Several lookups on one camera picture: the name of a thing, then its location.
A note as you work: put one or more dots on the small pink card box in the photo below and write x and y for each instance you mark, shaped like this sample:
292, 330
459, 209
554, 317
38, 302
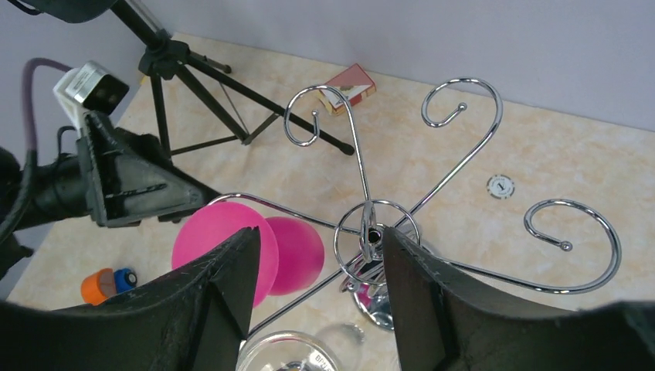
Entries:
354, 83

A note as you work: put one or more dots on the tall clear flute glass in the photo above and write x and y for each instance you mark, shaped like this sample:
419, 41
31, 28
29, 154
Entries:
334, 347

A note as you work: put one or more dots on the blue orange toy car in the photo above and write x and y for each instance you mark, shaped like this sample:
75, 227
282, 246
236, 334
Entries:
106, 283

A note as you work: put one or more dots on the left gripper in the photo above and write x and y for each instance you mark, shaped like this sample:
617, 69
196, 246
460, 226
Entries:
129, 178

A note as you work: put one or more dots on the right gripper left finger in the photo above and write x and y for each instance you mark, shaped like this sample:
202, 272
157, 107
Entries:
192, 318

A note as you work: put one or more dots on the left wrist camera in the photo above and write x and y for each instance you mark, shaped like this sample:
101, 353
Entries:
91, 87

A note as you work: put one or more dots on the white poker chip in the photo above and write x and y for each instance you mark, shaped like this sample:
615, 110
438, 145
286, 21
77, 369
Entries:
500, 186

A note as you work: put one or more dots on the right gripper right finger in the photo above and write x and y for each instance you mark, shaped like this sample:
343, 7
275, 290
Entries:
445, 319

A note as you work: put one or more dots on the magenta plastic goblet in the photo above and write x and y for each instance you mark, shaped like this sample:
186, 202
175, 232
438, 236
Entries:
292, 252

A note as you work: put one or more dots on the black music stand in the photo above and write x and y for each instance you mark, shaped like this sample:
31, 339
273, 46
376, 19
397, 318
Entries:
165, 59

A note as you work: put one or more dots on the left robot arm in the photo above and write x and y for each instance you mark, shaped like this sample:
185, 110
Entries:
35, 195

